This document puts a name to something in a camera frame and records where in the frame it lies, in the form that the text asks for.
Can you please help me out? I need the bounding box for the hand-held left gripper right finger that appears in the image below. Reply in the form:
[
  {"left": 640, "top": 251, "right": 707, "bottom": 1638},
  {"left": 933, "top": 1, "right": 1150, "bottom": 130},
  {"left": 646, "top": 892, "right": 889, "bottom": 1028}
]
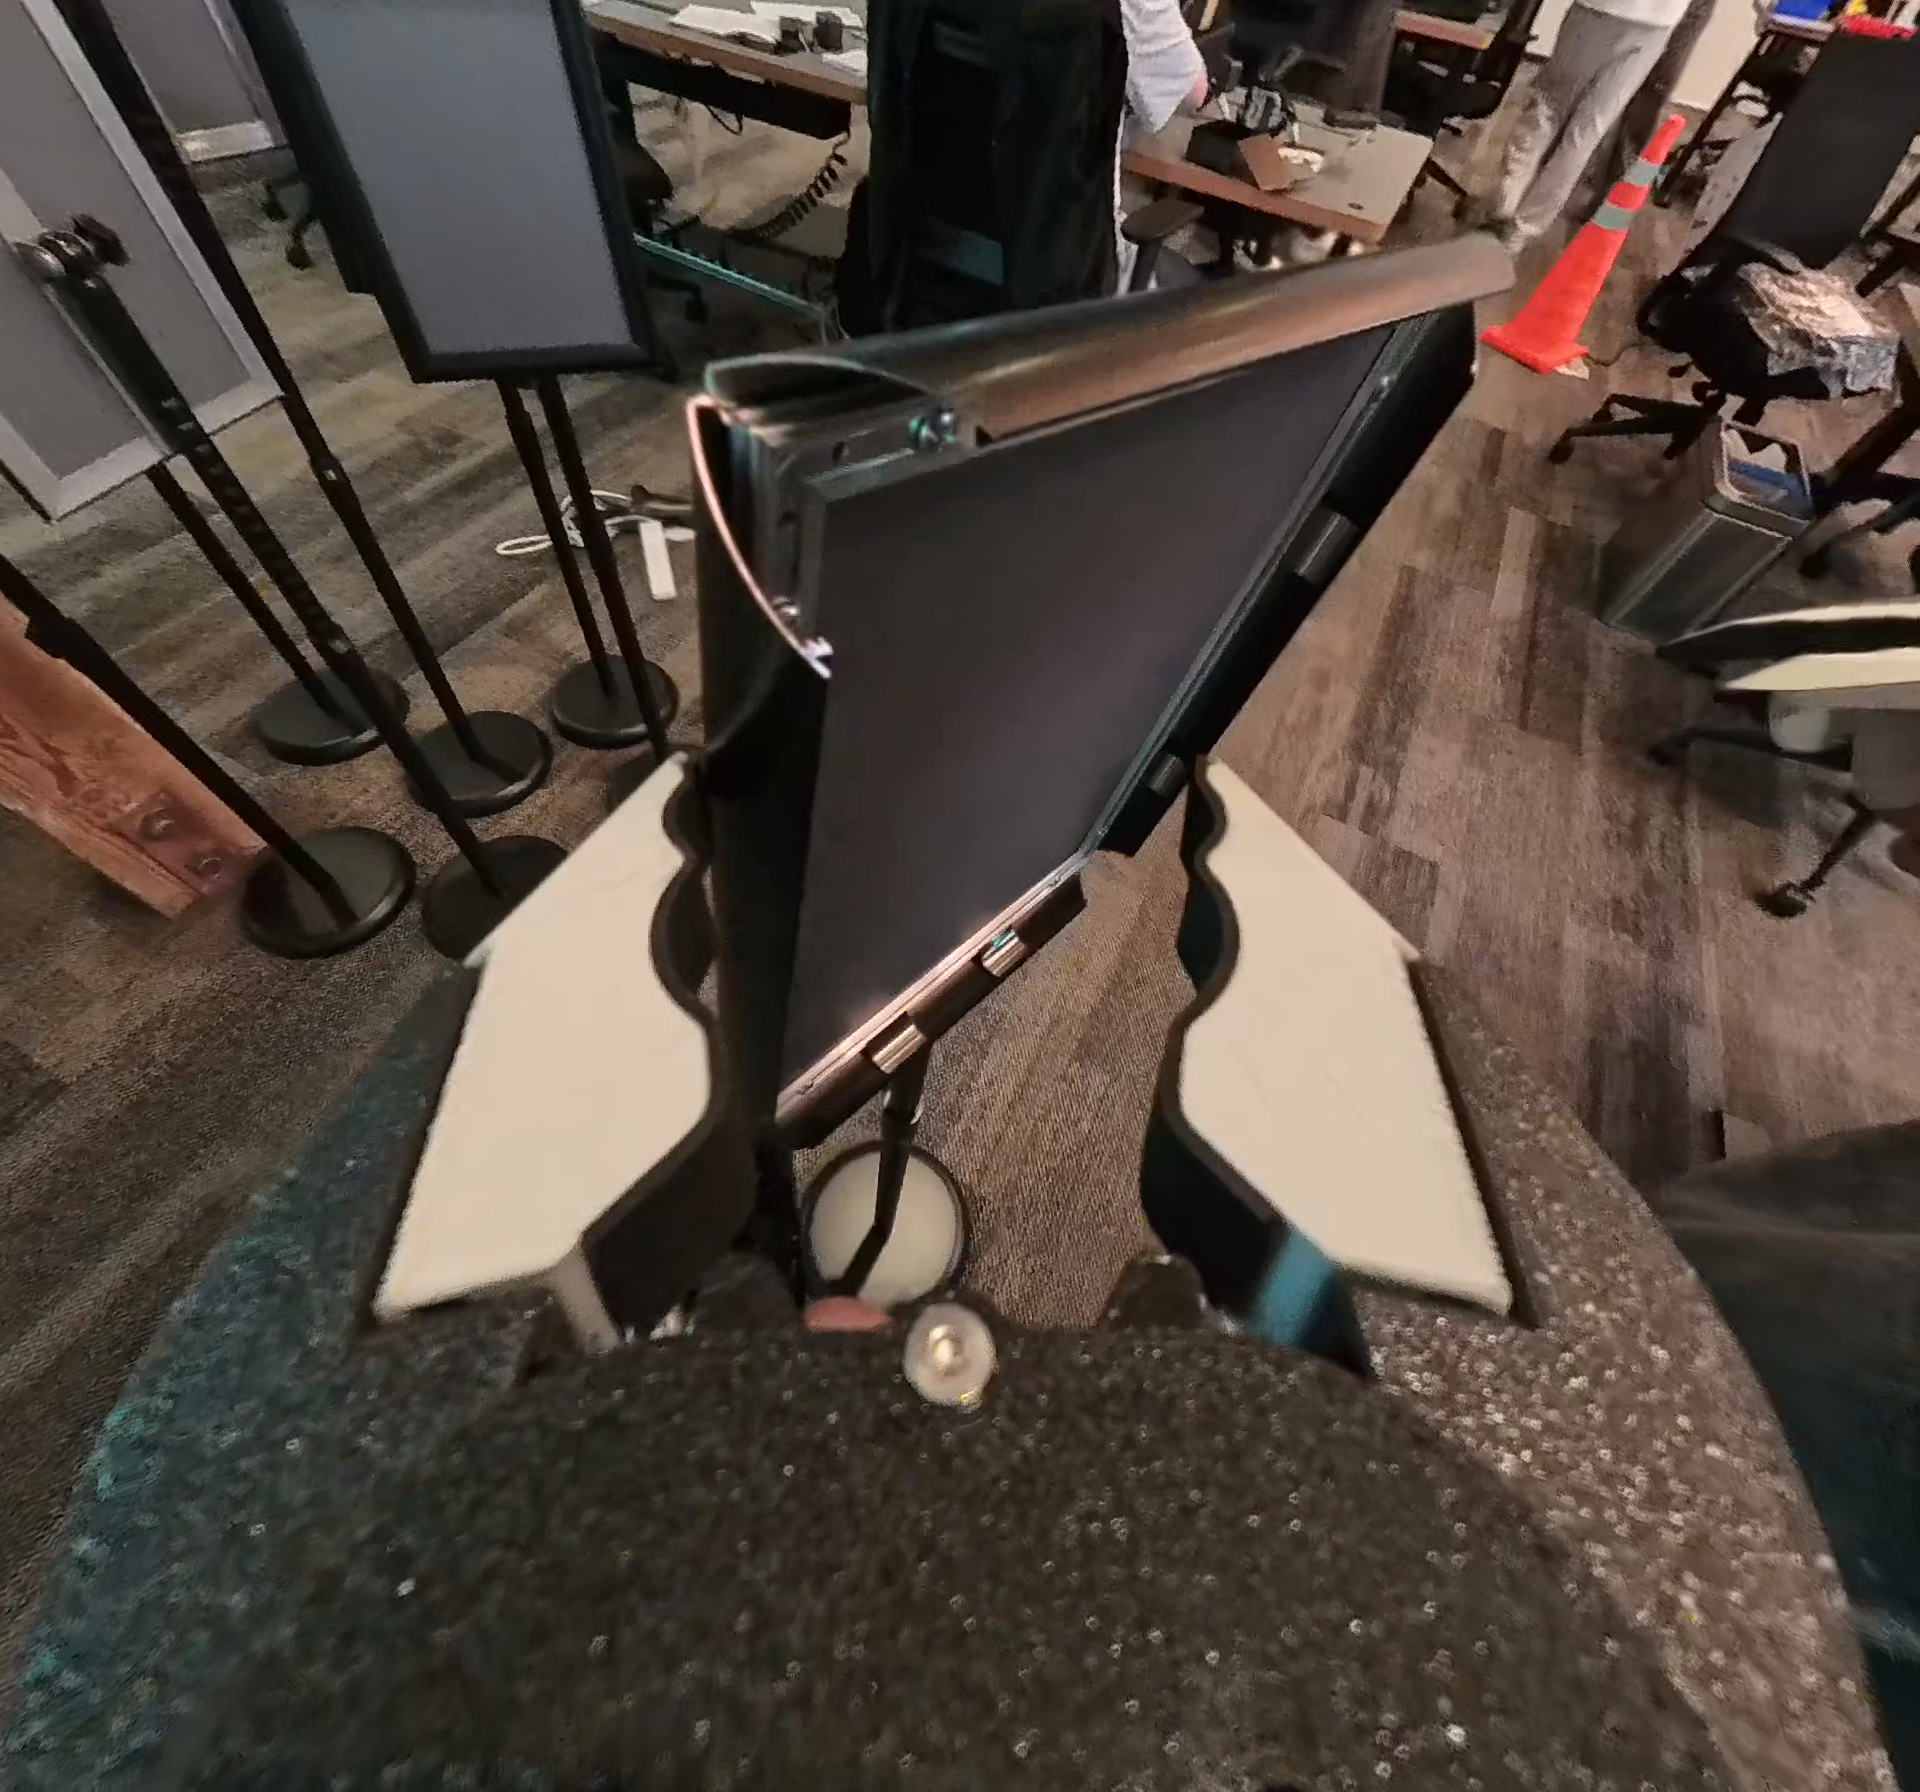
[{"left": 1137, "top": 757, "right": 1517, "bottom": 1376}]

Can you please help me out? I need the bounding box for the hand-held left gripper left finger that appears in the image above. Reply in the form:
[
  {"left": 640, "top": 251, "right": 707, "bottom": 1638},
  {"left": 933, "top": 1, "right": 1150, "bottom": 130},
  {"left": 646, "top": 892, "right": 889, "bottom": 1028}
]
[{"left": 375, "top": 753, "right": 756, "bottom": 1354}]

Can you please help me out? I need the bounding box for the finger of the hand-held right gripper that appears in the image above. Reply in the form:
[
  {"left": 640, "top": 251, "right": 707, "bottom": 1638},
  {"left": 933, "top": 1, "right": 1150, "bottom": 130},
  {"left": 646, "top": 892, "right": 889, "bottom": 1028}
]
[
  {"left": 1713, "top": 643, "right": 1920, "bottom": 753},
  {"left": 1654, "top": 598, "right": 1920, "bottom": 672}
]

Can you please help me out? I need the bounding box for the black snap frame sign stand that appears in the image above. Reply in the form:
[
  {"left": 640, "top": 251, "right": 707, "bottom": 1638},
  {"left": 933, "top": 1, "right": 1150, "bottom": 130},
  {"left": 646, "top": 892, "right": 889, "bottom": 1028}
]
[{"left": 688, "top": 235, "right": 1517, "bottom": 1299}]

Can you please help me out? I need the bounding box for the brown office desk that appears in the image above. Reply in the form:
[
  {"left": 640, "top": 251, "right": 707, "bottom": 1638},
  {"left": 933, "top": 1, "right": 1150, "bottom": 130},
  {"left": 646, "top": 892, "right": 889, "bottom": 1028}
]
[{"left": 569, "top": 0, "right": 1440, "bottom": 251}]

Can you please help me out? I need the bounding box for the grey trash bin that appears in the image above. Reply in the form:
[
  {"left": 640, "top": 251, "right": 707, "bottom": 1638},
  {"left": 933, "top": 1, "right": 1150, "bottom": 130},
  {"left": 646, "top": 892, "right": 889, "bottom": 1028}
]
[{"left": 1594, "top": 415, "right": 1821, "bottom": 642}]

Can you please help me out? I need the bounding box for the crumpled plastic bag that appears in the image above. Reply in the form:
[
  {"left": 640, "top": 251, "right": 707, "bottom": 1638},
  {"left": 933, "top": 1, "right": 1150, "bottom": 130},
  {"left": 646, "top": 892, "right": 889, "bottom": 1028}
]
[{"left": 1722, "top": 257, "right": 1900, "bottom": 394}]

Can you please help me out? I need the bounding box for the orange traffic cone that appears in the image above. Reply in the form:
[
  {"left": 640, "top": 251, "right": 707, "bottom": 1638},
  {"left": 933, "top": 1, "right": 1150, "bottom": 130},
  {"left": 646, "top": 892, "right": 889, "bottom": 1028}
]
[{"left": 1481, "top": 112, "right": 1690, "bottom": 375}]

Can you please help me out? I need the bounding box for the person's torso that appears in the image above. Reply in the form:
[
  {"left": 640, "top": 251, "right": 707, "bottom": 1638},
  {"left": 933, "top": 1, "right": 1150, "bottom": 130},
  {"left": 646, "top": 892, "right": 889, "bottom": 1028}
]
[{"left": 1647, "top": 1128, "right": 1920, "bottom": 1689}]

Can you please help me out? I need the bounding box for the wooden pillar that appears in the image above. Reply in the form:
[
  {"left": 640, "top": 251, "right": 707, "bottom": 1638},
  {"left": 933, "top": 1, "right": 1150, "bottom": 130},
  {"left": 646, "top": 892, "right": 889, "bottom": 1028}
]
[{"left": 0, "top": 592, "right": 265, "bottom": 919}]

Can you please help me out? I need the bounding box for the group of floor sign stands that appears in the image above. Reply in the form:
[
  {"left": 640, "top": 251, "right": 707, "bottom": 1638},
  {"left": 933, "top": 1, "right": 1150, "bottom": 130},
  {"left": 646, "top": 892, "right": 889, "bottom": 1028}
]
[{"left": 0, "top": 0, "right": 677, "bottom": 959}]

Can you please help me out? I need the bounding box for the black office chair with jacket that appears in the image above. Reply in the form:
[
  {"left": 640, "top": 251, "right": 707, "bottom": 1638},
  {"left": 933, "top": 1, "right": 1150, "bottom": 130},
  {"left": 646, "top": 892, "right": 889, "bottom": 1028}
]
[{"left": 832, "top": 0, "right": 1129, "bottom": 342}]

